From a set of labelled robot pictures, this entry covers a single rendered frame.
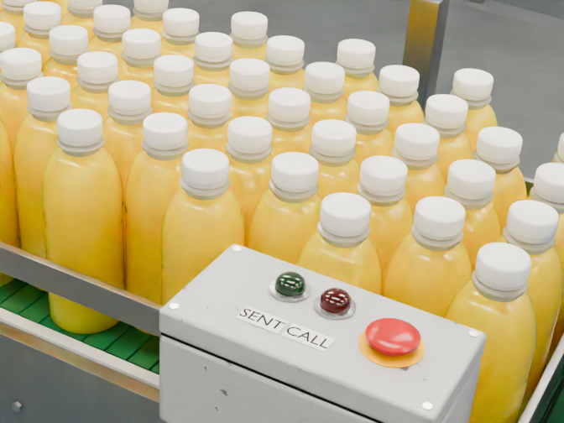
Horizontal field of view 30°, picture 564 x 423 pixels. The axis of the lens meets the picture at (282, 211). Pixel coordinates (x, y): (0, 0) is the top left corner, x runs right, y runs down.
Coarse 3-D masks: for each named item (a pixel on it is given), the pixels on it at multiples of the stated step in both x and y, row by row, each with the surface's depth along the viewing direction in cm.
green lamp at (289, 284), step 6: (282, 276) 73; (288, 276) 73; (294, 276) 73; (300, 276) 73; (276, 282) 73; (282, 282) 72; (288, 282) 72; (294, 282) 72; (300, 282) 73; (276, 288) 73; (282, 288) 72; (288, 288) 72; (294, 288) 72; (300, 288) 72; (282, 294) 72; (288, 294) 72; (294, 294) 72; (300, 294) 73
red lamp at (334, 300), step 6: (330, 288) 72; (336, 288) 72; (324, 294) 72; (330, 294) 71; (336, 294) 71; (342, 294) 72; (348, 294) 72; (324, 300) 71; (330, 300) 71; (336, 300) 71; (342, 300) 71; (348, 300) 71; (324, 306) 71; (330, 306) 71; (336, 306) 71; (342, 306) 71; (348, 306) 71; (336, 312) 71; (342, 312) 71
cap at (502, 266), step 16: (480, 256) 77; (496, 256) 77; (512, 256) 77; (528, 256) 77; (480, 272) 77; (496, 272) 75; (512, 272) 75; (528, 272) 76; (496, 288) 76; (512, 288) 76
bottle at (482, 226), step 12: (444, 192) 89; (492, 192) 89; (468, 204) 87; (480, 204) 87; (492, 204) 89; (468, 216) 88; (480, 216) 88; (492, 216) 88; (468, 228) 87; (480, 228) 88; (492, 228) 88; (468, 240) 88; (480, 240) 88; (492, 240) 88; (468, 252) 88
